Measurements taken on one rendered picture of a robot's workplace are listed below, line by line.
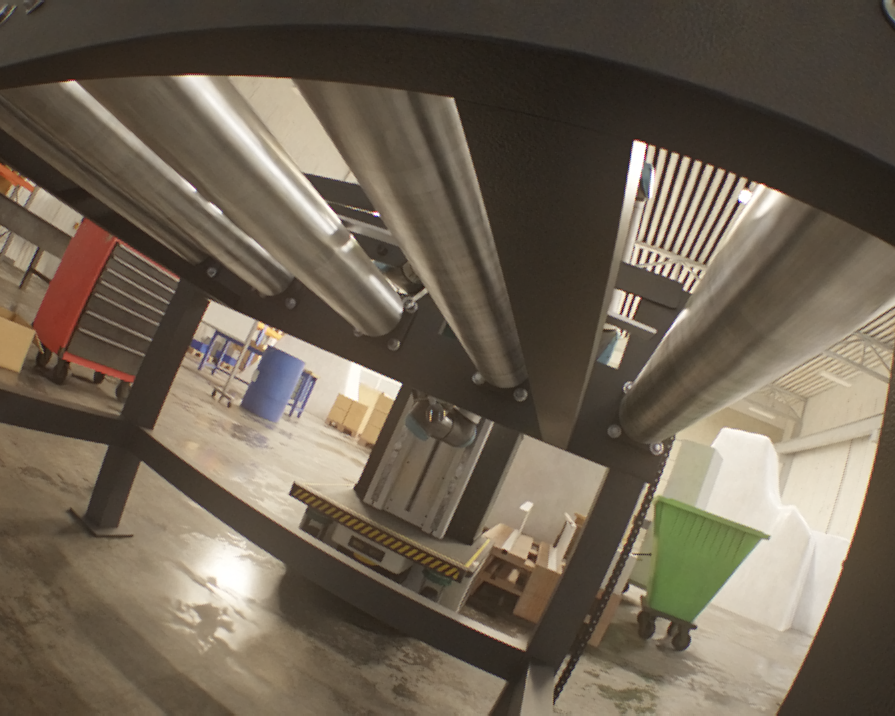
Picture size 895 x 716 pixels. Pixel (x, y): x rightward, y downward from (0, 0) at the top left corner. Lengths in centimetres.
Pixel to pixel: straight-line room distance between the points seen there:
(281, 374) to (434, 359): 546
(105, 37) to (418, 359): 95
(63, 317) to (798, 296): 307
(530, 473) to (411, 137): 413
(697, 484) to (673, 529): 132
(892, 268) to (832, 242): 3
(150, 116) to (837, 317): 56
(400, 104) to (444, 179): 8
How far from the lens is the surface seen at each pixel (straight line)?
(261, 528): 120
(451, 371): 107
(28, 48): 36
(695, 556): 326
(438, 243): 42
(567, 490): 421
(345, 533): 173
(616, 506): 100
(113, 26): 26
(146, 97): 52
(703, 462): 450
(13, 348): 292
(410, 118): 30
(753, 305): 34
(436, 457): 199
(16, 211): 593
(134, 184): 88
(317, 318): 121
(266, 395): 649
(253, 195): 62
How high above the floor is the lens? 66
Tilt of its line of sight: 9 degrees up
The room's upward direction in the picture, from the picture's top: 24 degrees clockwise
